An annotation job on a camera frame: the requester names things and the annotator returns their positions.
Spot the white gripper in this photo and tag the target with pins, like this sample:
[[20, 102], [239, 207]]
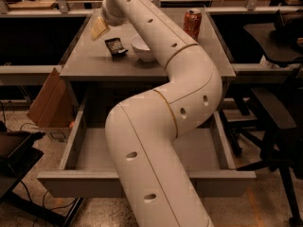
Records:
[[108, 17]]

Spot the black rxbar chocolate wrapper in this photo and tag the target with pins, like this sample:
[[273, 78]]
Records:
[[116, 47]]

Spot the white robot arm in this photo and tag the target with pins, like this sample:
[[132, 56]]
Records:
[[141, 129]]

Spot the grey counter cabinet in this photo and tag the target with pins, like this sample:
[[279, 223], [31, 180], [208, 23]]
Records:
[[91, 60]]

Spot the open grey top drawer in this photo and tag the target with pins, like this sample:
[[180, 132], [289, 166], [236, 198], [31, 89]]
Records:
[[87, 169]]

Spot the white bowl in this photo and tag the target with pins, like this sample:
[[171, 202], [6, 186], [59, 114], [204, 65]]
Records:
[[140, 48]]

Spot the orange soda can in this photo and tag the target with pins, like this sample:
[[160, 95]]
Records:
[[192, 22]]

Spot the brown cardboard box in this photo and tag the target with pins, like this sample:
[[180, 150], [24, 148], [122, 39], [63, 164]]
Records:
[[52, 110]]

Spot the black table at left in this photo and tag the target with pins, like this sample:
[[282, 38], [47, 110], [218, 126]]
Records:
[[17, 158]]

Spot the black office chair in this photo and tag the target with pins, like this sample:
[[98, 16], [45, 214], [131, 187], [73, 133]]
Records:
[[278, 129]]

